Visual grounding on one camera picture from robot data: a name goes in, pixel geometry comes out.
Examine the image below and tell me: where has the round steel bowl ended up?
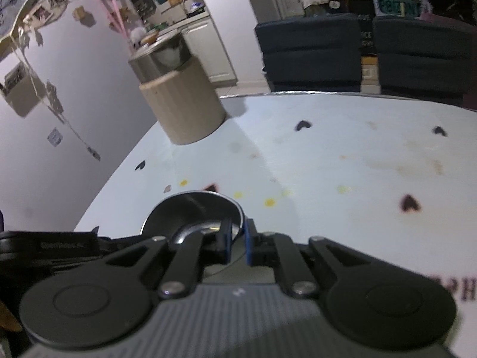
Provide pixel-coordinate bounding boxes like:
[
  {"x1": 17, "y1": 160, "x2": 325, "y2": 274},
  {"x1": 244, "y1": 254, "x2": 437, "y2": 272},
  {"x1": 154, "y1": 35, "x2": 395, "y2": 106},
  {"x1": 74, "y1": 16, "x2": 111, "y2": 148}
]
[{"x1": 140, "y1": 190, "x2": 247, "y2": 274}]

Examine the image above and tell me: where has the black lettered board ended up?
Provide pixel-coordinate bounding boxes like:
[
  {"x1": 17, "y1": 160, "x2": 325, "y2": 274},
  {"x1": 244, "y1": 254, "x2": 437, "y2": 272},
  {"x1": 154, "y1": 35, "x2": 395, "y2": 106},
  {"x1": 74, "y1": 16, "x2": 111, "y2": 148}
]
[{"x1": 360, "y1": 13, "x2": 375, "y2": 56}]

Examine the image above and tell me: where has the pink hanging ribbon toy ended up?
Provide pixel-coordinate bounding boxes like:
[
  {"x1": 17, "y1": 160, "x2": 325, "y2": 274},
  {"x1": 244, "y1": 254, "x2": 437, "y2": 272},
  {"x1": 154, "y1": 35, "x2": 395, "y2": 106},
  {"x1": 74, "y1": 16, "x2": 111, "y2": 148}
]
[{"x1": 87, "y1": 0, "x2": 148, "y2": 47}]

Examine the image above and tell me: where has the hanging photo string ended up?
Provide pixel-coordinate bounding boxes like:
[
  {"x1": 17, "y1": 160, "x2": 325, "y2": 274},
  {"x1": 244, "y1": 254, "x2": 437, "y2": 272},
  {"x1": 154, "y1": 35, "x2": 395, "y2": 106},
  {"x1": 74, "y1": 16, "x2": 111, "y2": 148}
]
[{"x1": 0, "y1": 61, "x2": 102, "y2": 162}]

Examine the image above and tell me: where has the teal lettered sign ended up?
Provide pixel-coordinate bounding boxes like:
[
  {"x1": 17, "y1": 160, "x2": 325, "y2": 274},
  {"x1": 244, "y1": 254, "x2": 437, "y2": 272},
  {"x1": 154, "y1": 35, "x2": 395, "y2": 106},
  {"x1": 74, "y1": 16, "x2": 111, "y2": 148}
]
[{"x1": 373, "y1": 0, "x2": 424, "y2": 19}]

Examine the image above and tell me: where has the wall photo collage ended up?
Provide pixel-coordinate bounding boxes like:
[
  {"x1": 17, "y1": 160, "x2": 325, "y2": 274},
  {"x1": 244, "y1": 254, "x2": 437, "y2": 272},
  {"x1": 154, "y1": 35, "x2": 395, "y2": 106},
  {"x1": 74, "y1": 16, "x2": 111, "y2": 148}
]
[{"x1": 0, "y1": 0, "x2": 80, "y2": 50}]

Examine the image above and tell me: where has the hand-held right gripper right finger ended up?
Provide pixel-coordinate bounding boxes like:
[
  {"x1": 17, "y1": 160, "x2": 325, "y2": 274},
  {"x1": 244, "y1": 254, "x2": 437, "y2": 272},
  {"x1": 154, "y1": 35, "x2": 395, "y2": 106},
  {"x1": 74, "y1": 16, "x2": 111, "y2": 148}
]
[{"x1": 244, "y1": 218, "x2": 378, "y2": 298}]

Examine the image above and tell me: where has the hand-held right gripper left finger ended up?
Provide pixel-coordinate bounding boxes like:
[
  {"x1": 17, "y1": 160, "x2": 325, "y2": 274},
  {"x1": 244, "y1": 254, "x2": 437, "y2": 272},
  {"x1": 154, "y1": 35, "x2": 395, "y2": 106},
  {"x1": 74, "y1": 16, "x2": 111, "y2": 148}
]
[{"x1": 100, "y1": 220, "x2": 234, "y2": 300}]

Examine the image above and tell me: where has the white kitchen base cabinet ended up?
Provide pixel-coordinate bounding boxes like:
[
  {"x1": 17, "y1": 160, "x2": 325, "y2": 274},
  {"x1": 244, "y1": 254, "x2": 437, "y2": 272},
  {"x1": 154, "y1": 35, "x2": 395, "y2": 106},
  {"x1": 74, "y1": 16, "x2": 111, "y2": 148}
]
[{"x1": 182, "y1": 18, "x2": 238, "y2": 84}]

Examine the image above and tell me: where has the beige thermos jug steel lid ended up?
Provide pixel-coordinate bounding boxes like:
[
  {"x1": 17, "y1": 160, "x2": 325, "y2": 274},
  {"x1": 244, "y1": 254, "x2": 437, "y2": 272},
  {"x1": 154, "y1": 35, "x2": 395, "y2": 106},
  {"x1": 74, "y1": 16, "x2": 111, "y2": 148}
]
[{"x1": 128, "y1": 30, "x2": 227, "y2": 146}]

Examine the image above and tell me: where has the dark blue chair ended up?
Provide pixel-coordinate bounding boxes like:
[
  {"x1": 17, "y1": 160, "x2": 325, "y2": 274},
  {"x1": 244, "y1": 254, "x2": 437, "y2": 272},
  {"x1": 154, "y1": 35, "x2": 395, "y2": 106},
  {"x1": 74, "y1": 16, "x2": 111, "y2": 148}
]
[
  {"x1": 255, "y1": 13, "x2": 363, "y2": 92},
  {"x1": 373, "y1": 17, "x2": 477, "y2": 110}
]

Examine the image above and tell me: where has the small wooden wall block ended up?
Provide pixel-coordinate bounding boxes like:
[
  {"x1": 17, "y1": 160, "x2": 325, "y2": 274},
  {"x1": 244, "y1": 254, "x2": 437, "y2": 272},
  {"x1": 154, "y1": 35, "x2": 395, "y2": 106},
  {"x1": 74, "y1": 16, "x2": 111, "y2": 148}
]
[{"x1": 72, "y1": 5, "x2": 94, "y2": 27}]

